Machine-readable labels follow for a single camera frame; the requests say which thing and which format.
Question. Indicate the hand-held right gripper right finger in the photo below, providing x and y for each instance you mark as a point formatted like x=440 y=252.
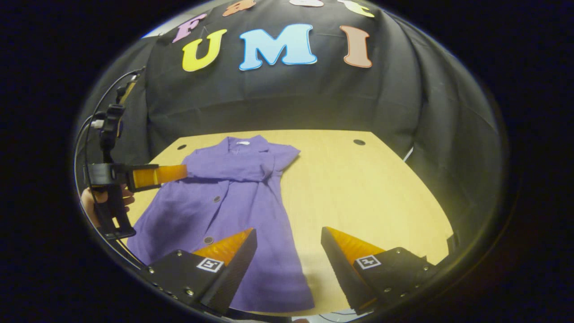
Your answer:
x=341 y=269

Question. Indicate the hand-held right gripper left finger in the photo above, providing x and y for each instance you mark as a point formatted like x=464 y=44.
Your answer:
x=233 y=273

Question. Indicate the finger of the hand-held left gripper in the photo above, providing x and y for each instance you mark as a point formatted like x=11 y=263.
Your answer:
x=157 y=175

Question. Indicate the purple button shirt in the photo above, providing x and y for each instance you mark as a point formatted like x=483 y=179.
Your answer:
x=242 y=202

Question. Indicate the black backdrop cloth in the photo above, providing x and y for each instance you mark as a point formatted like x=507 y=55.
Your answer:
x=314 y=98

